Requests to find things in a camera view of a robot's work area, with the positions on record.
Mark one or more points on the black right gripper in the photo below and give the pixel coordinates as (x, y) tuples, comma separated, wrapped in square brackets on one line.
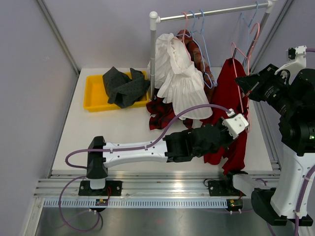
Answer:
[(253, 85)]

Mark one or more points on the red beige checked skirt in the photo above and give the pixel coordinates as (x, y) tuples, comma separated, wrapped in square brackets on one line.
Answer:
[(196, 58)]

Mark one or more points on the dark red plaid skirt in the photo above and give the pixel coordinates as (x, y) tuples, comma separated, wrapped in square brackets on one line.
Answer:
[(160, 114)]

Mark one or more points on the dark grey dotted skirt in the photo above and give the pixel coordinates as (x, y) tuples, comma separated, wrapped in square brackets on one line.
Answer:
[(123, 90)]

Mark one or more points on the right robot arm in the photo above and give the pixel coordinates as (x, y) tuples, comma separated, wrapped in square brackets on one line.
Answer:
[(295, 102)]

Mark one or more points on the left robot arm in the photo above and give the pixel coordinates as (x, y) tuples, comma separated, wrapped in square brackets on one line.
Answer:
[(177, 147)]

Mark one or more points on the white pleated skirt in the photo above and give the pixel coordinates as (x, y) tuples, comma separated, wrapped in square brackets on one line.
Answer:
[(176, 78)]

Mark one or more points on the pink hanger with white skirt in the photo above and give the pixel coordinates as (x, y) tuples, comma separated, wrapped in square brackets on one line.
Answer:
[(184, 34)]

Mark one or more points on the yellow plastic bin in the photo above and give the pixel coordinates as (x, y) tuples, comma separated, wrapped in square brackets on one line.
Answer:
[(95, 97)]

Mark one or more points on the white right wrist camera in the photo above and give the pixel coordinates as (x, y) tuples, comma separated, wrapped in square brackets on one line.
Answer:
[(296, 60)]

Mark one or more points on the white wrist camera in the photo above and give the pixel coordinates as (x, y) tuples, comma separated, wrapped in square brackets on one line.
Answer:
[(235, 123), (296, 60)]

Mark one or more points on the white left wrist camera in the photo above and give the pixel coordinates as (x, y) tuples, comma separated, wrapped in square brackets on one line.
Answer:
[(235, 123)]

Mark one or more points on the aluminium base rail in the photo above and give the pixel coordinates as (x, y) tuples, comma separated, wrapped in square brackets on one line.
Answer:
[(177, 184)]

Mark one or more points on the slotted cable duct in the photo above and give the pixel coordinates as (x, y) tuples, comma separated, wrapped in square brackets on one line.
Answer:
[(135, 203)]

